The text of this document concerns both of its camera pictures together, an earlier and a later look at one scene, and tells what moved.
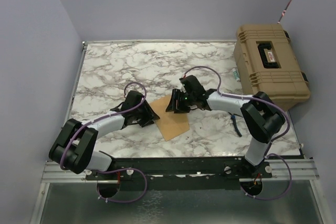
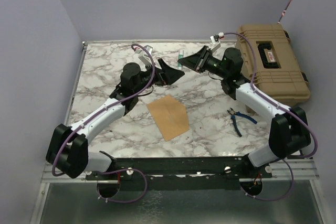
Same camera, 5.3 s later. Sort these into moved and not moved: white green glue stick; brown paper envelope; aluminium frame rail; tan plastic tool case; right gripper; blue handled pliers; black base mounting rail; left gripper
Moved: white green glue stick; right gripper; left gripper
Not moved: black base mounting rail; tan plastic tool case; blue handled pliers; brown paper envelope; aluminium frame rail
